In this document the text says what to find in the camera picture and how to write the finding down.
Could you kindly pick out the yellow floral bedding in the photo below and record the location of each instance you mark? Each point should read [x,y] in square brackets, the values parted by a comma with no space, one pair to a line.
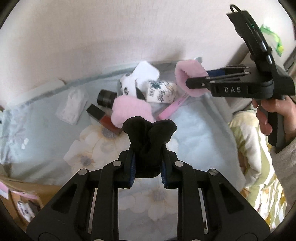
[262,188]

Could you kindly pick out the person's right hand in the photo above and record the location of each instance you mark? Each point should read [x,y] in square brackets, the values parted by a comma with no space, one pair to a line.
[286,108]

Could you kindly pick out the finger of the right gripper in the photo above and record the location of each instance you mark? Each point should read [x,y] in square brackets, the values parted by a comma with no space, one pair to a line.
[199,82]
[229,70]

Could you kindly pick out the floral light blue cloth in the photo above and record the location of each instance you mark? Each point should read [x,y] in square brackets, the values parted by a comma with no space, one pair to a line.
[40,148]

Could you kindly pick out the brown cardboard box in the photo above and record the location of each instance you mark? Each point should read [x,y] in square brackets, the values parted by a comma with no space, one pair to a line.
[36,195]

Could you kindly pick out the black round cap jar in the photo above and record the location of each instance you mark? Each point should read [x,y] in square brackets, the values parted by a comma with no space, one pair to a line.
[106,98]

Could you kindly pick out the red liquid black-capped bottle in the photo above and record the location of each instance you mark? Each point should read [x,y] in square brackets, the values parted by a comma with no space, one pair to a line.
[100,116]

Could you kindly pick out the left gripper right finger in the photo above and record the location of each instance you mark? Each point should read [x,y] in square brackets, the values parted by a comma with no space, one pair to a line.
[209,207]

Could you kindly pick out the white panda print sock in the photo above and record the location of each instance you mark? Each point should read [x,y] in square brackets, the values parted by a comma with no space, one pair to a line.
[25,211]

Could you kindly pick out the panda plush white item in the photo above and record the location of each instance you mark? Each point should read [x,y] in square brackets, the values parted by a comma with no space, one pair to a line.
[143,70]

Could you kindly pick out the white floral printed tube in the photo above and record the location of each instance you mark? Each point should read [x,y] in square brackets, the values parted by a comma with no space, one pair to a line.
[158,91]

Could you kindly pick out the pink flat stick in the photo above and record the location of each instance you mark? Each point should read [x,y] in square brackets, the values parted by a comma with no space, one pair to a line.
[166,113]

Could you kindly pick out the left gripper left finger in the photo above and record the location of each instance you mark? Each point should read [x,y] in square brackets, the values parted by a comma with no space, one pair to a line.
[86,207]

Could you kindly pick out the right fleece sleeve forearm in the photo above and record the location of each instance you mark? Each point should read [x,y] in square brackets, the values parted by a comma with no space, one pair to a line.
[284,167]

